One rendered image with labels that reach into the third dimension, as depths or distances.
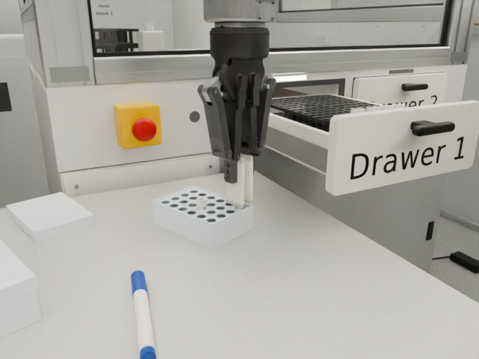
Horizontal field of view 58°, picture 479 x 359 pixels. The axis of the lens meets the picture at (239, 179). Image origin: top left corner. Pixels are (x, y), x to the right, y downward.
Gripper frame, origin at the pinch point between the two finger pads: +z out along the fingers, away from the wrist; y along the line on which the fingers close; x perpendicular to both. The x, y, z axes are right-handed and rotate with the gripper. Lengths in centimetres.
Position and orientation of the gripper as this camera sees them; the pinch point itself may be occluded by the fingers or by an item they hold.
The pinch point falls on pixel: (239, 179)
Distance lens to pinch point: 60.5
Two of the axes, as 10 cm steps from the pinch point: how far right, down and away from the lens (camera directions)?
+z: 0.0, 9.4, 3.4
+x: -7.5, -2.3, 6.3
